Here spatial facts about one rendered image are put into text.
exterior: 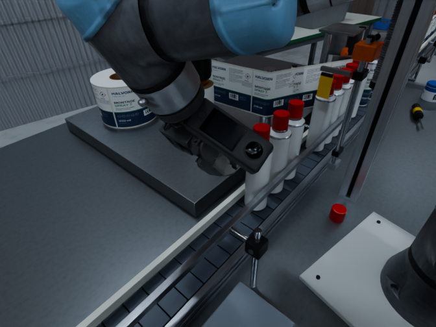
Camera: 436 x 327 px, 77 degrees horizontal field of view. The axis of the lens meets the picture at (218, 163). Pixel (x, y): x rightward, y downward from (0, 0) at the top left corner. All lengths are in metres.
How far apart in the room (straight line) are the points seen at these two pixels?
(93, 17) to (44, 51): 3.01
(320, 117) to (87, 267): 0.66
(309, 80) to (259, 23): 0.75
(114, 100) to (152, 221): 0.43
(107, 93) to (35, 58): 2.35
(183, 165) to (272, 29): 0.59
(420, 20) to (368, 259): 0.45
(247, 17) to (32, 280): 0.63
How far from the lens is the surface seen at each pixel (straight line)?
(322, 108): 0.78
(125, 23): 0.26
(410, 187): 0.91
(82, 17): 0.27
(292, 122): 0.63
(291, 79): 0.92
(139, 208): 0.74
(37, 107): 3.40
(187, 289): 0.53
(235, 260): 0.56
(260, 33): 0.22
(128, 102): 0.95
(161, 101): 0.32
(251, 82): 0.90
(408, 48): 0.62
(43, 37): 3.25
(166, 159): 0.80
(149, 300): 0.44
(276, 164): 0.62
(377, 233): 0.73
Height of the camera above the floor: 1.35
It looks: 37 degrees down
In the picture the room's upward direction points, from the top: 2 degrees counter-clockwise
